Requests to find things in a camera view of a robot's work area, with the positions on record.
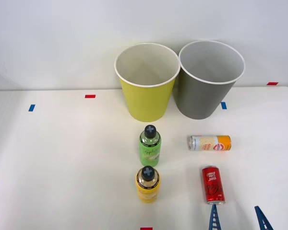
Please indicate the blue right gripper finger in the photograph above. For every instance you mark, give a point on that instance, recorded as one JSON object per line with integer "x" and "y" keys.
{"x": 214, "y": 219}
{"x": 262, "y": 220}

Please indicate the red can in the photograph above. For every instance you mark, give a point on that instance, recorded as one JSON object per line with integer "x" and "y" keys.
{"x": 212, "y": 185}

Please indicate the yellow plastic bottle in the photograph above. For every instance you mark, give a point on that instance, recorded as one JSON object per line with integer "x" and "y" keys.
{"x": 147, "y": 189}

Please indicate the white and orange can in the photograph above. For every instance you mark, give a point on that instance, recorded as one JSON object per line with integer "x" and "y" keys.
{"x": 210, "y": 143}

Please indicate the green plastic bottle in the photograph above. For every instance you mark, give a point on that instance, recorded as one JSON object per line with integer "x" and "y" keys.
{"x": 150, "y": 151}

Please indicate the grey plastic waste bin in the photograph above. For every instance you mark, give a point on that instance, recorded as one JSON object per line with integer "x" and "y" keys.
{"x": 201, "y": 98}

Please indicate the yellow-green plastic waste bin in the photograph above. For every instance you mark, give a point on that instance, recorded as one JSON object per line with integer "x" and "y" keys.
{"x": 146, "y": 100}

